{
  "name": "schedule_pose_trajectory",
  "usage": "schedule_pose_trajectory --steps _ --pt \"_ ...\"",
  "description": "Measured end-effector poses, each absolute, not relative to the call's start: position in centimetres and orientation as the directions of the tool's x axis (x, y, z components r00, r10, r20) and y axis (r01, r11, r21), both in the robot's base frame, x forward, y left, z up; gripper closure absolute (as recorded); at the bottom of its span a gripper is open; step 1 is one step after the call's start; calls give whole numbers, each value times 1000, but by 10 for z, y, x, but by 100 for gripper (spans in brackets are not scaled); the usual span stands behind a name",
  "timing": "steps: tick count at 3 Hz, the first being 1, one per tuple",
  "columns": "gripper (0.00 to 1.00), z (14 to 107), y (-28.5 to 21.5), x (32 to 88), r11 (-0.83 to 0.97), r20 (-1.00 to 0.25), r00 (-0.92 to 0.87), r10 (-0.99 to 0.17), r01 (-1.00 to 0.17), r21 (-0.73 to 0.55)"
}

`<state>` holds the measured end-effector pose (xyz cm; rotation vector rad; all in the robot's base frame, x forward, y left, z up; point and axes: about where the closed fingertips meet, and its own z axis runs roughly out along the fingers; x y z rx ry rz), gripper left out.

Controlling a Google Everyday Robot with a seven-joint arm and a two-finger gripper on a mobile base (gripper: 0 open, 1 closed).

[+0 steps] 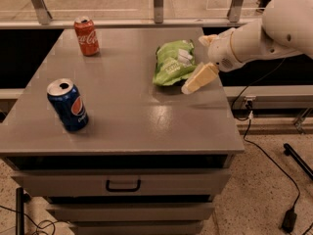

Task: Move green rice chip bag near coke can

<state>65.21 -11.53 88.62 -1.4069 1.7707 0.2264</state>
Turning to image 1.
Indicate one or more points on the red coke can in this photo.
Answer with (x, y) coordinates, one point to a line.
(86, 36)

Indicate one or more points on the black drawer handle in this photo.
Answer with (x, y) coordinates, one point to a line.
(123, 187)

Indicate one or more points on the black power adapter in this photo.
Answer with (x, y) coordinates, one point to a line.
(289, 220)

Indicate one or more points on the black stand leg right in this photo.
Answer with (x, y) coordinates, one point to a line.
(290, 151)

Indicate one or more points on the blue pepsi can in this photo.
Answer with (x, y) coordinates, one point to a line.
(65, 98)

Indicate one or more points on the grey drawer cabinet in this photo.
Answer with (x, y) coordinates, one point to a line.
(180, 146)

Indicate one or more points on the metal window railing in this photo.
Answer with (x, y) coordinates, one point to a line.
(118, 13)

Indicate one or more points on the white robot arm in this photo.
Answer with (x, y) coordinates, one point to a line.
(284, 30)

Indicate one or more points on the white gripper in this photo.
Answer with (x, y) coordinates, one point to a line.
(220, 52)

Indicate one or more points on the black stand leg left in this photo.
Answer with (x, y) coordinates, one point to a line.
(19, 212)

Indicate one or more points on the green rice chip bag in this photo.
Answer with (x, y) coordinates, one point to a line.
(175, 61)

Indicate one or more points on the black stand leg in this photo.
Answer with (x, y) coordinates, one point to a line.
(19, 212)
(290, 151)

